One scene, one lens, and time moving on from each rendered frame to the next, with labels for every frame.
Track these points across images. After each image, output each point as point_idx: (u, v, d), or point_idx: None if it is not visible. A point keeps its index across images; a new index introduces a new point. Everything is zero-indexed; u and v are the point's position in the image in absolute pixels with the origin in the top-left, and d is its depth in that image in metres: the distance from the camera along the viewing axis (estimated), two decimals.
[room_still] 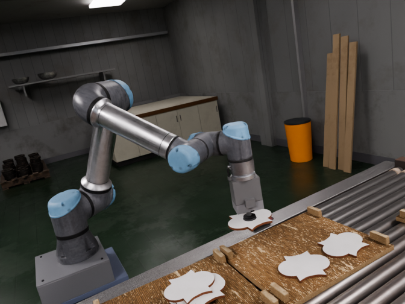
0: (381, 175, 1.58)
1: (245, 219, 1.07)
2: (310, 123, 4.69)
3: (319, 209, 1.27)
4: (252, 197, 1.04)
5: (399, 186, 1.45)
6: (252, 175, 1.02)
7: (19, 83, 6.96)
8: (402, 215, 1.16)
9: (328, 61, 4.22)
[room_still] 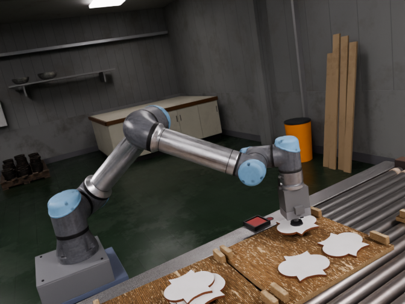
0: (381, 175, 1.58)
1: (293, 224, 1.17)
2: (310, 123, 4.69)
3: (319, 209, 1.27)
4: (301, 204, 1.14)
5: (399, 186, 1.45)
6: (302, 185, 1.12)
7: (19, 83, 6.96)
8: (402, 215, 1.16)
9: (328, 61, 4.22)
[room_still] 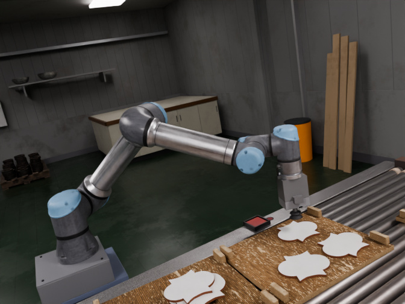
0: (381, 175, 1.58)
1: (292, 218, 1.17)
2: (310, 123, 4.69)
3: (319, 209, 1.27)
4: (300, 194, 1.13)
5: (399, 186, 1.45)
6: (301, 174, 1.11)
7: (19, 83, 6.96)
8: (402, 215, 1.16)
9: (328, 61, 4.22)
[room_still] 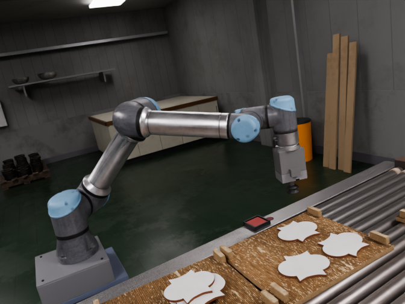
0: (381, 175, 1.58)
1: (289, 192, 1.14)
2: (310, 123, 4.69)
3: (319, 209, 1.27)
4: (297, 167, 1.10)
5: (399, 186, 1.45)
6: (298, 146, 1.09)
7: (19, 83, 6.96)
8: (402, 215, 1.16)
9: (328, 61, 4.22)
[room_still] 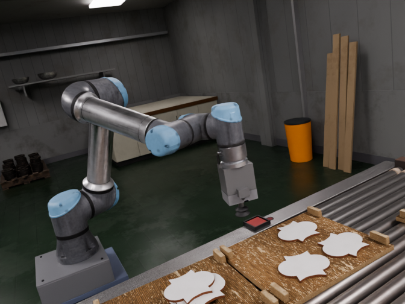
0: (381, 175, 1.58)
1: (238, 215, 0.97)
2: (310, 123, 4.69)
3: (319, 209, 1.27)
4: (245, 186, 0.94)
5: (399, 186, 1.45)
6: (245, 161, 0.92)
7: (19, 83, 6.96)
8: (402, 215, 1.16)
9: (328, 61, 4.22)
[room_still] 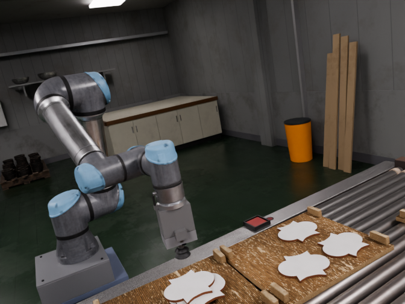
0: (381, 175, 1.58)
1: (178, 257, 0.92)
2: (310, 123, 4.69)
3: (319, 209, 1.27)
4: (184, 227, 0.89)
5: (399, 186, 1.45)
6: (182, 202, 0.88)
7: (19, 83, 6.96)
8: (402, 215, 1.16)
9: (328, 61, 4.22)
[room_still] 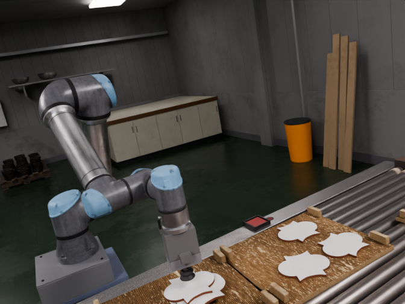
0: (381, 175, 1.58)
1: (182, 278, 0.94)
2: (310, 123, 4.69)
3: (319, 209, 1.27)
4: (188, 251, 0.91)
5: (399, 186, 1.45)
6: (187, 226, 0.89)
7: (19, 83, 6.96)
8: (402, 215, 1.16)
9: (328, 61, 4.22)
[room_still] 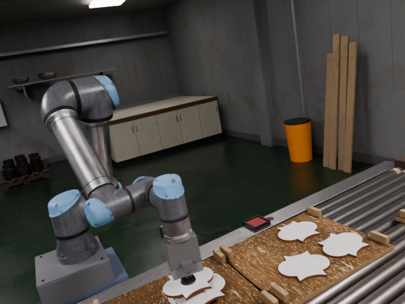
0: (381, 175, 1.58)
1: (183, 283, 0.94)
2: (310, 123, 4.69)
3: (319, 209, 1.27)
4: (190, 259, 0.91)
5: (399, 186, 1.45)
6: (189, 235, 0.90)
7: (19, 83, 6.96)
8: (402, 215, 1.16)
9: (328, 61, 4.22)
